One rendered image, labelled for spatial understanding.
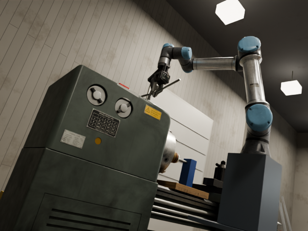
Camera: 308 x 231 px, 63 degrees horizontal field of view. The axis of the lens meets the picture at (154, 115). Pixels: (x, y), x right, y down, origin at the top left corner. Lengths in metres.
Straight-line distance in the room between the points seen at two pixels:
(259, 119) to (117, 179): 0.72
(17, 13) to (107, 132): 3.75
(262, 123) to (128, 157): 0.65
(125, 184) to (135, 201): 0.10
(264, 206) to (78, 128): 0.90
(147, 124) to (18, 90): 3.30
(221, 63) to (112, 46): 3.92
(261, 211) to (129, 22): 5.08
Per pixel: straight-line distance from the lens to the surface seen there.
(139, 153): 1.27
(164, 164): 1.54
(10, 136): 4.32
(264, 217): 1.30
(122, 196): 1.24
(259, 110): 1.29
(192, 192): 1.65
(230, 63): 1.62
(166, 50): 1.62
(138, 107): 1.28
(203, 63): 1.65
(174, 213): 1.60
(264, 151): 1.38
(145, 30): 6.08
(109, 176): 1.19
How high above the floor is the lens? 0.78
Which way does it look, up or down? 18 degrees up
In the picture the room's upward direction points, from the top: 15 degrees clockwise
